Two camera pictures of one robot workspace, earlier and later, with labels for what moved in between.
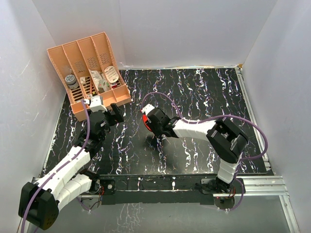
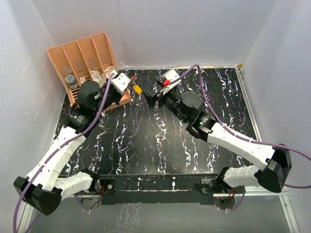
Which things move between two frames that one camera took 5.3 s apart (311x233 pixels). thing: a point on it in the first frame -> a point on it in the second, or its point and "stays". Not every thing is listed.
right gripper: [151, 126] -> [152, 100]
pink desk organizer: [88, 68] stays
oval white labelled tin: [112, 74] stays
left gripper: [116, 118] -> [118, 96]
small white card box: [82, 79] stays
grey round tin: [71, 81] stays
